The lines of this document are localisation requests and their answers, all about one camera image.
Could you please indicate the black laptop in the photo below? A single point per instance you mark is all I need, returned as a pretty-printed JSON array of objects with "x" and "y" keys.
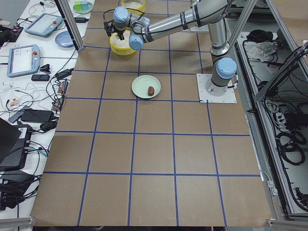
[{"x": 14, "y": 141}]

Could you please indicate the teach pendant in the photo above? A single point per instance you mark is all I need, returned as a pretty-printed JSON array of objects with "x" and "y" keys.
[
  {"x": 23, "y": 60},
  {"x": 44, "y": 25}
]

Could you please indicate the yellow rimmed steamer basket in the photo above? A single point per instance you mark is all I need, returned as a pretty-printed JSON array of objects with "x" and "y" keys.
[
  {"x": 134, "y": 6},
  {"x": 121, "y": 47}
]

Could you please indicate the aluminium frame post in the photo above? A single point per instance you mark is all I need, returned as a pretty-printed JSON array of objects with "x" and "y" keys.
[{"x": 67, "y": 16}]

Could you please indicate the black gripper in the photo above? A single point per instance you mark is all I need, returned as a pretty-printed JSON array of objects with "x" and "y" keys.
[{"x": 120, "y": 32}]

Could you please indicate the black power adapter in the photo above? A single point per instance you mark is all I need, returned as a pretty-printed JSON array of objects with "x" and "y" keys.
[{"x": 81, "y": 19}]

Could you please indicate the blue plate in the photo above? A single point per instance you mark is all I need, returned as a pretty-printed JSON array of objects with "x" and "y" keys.
[{"x": 64, "y": 40}]

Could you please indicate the brown bun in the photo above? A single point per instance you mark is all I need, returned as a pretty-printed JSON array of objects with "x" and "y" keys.
[{"x": 151, "y": 91}]

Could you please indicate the teach pendant near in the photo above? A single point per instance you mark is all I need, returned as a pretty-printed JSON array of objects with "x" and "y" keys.
[{"x": 23, "y": 60}]

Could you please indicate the light green plate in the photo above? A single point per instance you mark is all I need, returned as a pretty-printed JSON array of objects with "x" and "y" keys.
[{"x": 141, "y": 84}]

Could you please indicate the teach pendant far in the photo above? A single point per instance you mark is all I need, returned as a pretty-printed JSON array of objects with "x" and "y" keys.
[{"x": 44, "y": 25}]

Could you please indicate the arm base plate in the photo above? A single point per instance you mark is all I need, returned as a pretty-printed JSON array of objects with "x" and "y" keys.
[{"x": 210, "y": 93}]

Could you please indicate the green bowl with sponges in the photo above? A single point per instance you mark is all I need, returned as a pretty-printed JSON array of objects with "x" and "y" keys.
[{"x": 82, "y": 6}]

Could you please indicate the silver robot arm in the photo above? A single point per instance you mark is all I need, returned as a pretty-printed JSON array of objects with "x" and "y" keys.
[{"x": 202, "y": 12}]

